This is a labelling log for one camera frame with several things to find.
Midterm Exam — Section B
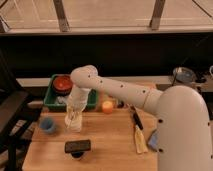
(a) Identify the silver metal fork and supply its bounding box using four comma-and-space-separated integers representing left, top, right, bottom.
68, 112, 76, 122

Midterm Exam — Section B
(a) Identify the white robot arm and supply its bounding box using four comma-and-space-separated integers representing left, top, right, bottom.
68, 65, 213, 171

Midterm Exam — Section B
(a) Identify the white paper cup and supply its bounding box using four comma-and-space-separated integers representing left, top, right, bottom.
64, 114, 82, 132

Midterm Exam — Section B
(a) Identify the small blue cup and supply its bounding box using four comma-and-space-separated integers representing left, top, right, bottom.
39, 117, 56, 134

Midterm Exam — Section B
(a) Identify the grey crumpled cloth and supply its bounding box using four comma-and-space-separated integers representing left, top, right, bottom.
55, 96, 68, 105

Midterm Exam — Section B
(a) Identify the green plastic tray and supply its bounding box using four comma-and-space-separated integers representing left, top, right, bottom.
43, 73, 100, 112

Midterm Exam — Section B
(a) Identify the red frying pan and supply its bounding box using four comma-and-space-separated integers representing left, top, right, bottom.
52, 75, 73, 94

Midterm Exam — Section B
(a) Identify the orange round candle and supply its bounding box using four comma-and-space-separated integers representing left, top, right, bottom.
101, 101, 114, 114

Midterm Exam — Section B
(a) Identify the black sponge block on stand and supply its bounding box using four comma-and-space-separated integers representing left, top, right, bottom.
64, 139, 91, 158

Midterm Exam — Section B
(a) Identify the small black object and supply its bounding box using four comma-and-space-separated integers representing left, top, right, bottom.
117, 101, 124, 108

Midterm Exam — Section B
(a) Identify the black chair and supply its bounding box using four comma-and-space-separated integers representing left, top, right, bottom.
0, 59, 44, 171

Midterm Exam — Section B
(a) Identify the blue sponge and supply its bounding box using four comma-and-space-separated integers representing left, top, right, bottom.
148, 131, 158, 151

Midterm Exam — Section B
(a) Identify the metal bowl in background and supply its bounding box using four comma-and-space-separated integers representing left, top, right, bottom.
173, 67, 196, 83

